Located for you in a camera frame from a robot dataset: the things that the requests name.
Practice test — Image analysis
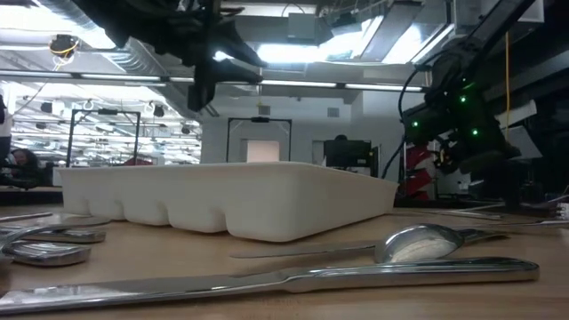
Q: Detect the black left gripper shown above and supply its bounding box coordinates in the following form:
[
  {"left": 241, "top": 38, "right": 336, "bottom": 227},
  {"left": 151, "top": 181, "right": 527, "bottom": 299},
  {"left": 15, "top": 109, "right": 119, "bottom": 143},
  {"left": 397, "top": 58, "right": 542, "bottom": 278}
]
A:
[{"left": 150, "top": 0, "right": 268, "bottom": 112}]

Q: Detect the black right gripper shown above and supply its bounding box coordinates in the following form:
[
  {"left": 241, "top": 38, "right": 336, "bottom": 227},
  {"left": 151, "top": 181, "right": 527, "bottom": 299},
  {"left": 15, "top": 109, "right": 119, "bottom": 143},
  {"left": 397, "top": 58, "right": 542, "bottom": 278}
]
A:
[{"left": 402, "top": 100, "right": 559, "bottom": 219}]

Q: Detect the silver fork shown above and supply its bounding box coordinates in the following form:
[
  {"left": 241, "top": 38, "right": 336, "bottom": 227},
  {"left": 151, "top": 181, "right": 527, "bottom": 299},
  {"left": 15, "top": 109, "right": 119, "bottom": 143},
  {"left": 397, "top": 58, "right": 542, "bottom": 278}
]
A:
[{"left": 437, "top": 208, "right": 507, "bottom": 222}]

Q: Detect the white plastic cutlery tray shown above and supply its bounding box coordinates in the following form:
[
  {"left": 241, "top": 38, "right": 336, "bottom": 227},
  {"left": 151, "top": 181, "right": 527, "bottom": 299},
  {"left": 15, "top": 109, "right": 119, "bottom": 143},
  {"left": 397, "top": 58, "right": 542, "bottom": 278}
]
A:
[{"left": 57, "top": 161, "right": 400, "bottom": 244}]

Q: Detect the pile of silver cutlery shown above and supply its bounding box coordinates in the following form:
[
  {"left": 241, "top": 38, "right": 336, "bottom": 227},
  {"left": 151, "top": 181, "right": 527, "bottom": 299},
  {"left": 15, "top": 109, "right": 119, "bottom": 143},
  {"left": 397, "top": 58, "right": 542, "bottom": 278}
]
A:
[{"left": 0, "top": 215, "right": 112, "bottom": 250}]

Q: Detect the white slanted panel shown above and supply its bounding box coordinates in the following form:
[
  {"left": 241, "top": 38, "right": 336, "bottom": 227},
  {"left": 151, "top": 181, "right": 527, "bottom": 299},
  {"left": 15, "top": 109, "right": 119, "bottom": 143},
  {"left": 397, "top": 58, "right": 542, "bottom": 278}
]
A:
[{"left": 506, "top": 125, "right": 543, "bottom": 160}]

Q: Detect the long ceiling light bar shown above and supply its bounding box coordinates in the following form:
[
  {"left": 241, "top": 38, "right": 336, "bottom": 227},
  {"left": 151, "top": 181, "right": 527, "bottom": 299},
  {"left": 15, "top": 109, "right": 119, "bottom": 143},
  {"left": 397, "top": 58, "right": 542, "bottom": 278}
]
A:
[{"left": 0, "top": 69, "right": 431, "bottom": 93}]

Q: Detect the grey ceiling box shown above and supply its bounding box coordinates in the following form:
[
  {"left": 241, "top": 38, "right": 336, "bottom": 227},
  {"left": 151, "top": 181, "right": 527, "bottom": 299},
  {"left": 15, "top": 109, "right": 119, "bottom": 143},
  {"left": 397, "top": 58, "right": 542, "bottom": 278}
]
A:
[{"left": 287, "top": 12, "right": 318, "bottom": 42}]

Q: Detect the shelf with red bins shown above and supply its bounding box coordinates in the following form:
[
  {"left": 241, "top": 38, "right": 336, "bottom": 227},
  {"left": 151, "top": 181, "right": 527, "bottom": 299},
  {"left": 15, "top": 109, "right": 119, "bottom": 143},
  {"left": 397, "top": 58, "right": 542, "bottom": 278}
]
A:
[{"left": 399, "top": 141, "right": 439, "bottom": 201}]

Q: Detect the black monitor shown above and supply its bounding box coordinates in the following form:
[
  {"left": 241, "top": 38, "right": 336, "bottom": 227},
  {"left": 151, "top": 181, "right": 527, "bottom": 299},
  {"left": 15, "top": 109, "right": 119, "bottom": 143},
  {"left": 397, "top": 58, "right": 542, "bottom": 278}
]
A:
[{"left": 323, "top": 135, "right": 380, "bottom": 172}]

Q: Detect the white ceiling cabinet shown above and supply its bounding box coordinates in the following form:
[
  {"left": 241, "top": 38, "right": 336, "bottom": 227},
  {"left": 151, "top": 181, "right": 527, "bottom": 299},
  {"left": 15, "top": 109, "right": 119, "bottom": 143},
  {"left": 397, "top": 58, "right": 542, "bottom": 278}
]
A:
[{"left": 517, "top": 0, "right": 545, "bottom": 24}]

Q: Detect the person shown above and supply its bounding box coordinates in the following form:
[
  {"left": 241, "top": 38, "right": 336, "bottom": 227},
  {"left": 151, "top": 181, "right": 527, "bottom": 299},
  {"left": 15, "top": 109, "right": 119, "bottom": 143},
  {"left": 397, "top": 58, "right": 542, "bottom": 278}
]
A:
[{"left": 7, "top": 148, "right": 46, "bottom": 188}]

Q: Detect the rectangular wall screen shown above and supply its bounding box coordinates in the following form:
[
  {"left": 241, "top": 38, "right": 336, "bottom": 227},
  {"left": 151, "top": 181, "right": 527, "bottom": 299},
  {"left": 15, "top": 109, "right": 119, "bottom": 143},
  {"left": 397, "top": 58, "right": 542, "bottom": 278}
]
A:
[{"left": 245, "top": 139, "right": 281, "bottom": 164}]

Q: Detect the yellow hanging cable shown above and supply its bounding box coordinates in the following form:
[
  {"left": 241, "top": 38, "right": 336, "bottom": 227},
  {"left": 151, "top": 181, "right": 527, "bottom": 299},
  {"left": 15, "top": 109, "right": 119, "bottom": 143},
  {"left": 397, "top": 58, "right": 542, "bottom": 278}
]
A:
[{"left": 503, "top": 30, "right": 511, "bottom": 139}]

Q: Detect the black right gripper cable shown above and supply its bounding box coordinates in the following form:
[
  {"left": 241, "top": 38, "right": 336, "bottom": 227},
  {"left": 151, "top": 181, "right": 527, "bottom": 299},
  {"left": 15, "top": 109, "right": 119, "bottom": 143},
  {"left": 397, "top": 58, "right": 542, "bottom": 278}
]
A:
[{"left": 381, "top": 46, "right": 450, "bottom": 180}]

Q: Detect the black metal frame stand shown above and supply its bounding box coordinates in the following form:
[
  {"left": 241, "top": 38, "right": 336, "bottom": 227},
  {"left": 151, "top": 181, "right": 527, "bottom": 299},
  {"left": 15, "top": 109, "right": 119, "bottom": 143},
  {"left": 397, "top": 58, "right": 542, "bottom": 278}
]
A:
[{"left": 66, "top": 108, "right": 142, "bottom": 168}]

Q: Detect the hanging yellow cable reel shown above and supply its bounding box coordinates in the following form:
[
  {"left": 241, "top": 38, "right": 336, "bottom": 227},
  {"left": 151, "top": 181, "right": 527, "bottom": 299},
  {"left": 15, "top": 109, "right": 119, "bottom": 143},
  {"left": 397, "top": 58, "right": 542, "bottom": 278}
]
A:
[{"left": 47, "top": 34, "right": 82, "bottom": 59}]

